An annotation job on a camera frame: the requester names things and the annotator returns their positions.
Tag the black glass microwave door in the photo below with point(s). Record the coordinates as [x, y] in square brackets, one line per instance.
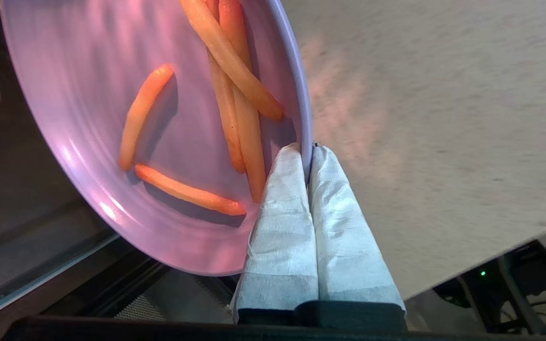
[40, 279]

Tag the purple plate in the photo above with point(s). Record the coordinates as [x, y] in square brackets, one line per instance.
[88, 71]

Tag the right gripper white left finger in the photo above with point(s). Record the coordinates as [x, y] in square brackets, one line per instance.
[282, 237]

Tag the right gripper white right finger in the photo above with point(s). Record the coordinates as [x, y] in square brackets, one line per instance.
[344, 237]

